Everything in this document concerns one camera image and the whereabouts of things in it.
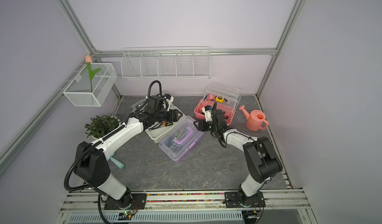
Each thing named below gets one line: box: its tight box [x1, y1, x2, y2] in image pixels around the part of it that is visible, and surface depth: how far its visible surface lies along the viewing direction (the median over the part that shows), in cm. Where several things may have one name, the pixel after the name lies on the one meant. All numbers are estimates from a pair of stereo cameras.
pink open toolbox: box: [193, 81, 242, 127], surface depth 110 cm
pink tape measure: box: [207, 94, 216, 101], surface depth 111 cm
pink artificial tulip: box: [85, 54, 101, 93], surface depth 87 cm
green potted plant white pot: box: [84, 114, 121, 140], surface depth 84 cm
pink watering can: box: [238, 105, 270, 131], surface depth 96 cm
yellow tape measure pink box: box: [215, 95, 225, 104], surface depth 110 cm
